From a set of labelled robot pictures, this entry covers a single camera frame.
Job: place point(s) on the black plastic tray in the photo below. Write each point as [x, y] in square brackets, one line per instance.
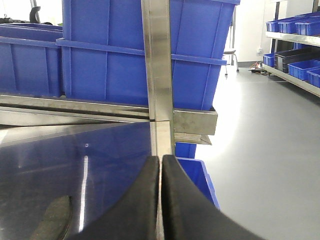
[283, 58]

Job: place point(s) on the steel shelf with bins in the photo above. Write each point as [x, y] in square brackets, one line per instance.
[293, 33]

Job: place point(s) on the grey stool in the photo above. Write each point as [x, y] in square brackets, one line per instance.
[231, 52]

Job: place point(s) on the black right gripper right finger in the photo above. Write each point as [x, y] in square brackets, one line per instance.
[188, 214]

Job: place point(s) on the blue bin at left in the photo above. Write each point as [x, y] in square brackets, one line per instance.
[30, 59]

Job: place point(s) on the large blue plastic bin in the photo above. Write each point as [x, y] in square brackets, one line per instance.
[103, 53]

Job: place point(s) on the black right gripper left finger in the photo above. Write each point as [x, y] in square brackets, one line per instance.
[134, 216]

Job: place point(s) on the blue bin below rack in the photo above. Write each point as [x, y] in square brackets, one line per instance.
[196, 170]

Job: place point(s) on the grey brake pad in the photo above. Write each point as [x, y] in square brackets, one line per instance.
[56, 220]

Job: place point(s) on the stainless steel rack frame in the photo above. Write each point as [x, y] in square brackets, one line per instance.
[169, 125]

